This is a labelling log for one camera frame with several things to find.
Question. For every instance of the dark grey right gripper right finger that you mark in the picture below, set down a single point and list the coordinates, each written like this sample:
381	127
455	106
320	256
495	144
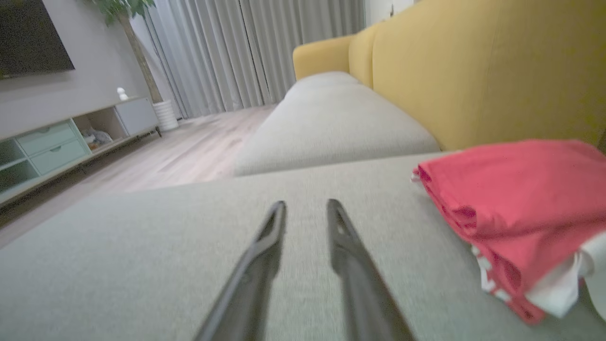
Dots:
360	284

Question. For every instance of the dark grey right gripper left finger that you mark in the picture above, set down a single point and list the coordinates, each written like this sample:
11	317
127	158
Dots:
251	284

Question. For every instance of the red number 23 basketball jersey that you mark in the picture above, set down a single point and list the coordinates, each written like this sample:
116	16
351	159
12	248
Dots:
521	199

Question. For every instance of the large grey sofa seat cushion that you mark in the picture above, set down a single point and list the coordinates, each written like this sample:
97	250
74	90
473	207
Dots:
142	255

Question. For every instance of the white ribbed plant pot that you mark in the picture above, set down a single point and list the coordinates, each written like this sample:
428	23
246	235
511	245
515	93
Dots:
165	116

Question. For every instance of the grey cabinet door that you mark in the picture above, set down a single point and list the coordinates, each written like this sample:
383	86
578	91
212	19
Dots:
137	116

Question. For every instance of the grey soft toy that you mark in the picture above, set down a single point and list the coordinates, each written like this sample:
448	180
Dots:
97	139

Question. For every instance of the long low tv cabinet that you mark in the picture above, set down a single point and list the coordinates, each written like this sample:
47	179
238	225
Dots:
71	151

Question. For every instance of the mint green cabinet drawer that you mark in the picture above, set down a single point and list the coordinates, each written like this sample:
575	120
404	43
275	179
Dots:
47	137
61	156

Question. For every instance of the small white figurine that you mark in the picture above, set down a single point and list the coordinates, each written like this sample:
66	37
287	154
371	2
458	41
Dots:
122	94

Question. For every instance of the yellow sofa armrest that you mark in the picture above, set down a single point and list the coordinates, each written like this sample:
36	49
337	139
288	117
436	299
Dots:
322	57

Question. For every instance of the grey pleated curtain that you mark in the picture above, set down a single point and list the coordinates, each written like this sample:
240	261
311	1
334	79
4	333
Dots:
236	52

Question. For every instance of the yellow sofa backrest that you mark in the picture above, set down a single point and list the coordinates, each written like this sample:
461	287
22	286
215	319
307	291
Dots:
473	71

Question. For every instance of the indoor tree with green leaves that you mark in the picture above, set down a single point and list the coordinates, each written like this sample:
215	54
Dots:
137	52

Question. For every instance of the black flat television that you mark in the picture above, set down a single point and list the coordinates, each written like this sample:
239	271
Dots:
28	33

